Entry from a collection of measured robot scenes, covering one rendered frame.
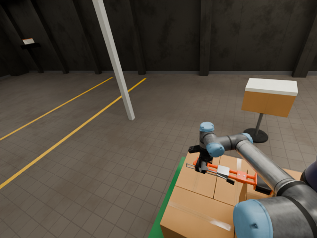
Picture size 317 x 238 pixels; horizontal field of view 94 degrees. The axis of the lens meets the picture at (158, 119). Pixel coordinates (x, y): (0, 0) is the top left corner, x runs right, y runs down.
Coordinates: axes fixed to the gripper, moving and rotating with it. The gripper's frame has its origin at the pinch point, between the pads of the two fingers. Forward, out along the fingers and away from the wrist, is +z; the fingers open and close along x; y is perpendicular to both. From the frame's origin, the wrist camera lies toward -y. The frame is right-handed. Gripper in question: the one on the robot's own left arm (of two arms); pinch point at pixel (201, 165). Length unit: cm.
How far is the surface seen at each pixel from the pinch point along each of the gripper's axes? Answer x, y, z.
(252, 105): 174, 36, 46
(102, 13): 167, -215, -106
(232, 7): 522, -43, -80
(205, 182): 30, -1, 66
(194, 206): 2, -6, 66
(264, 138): 187, 68, 117
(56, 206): -55, -194, 120
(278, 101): 171, 65, 34
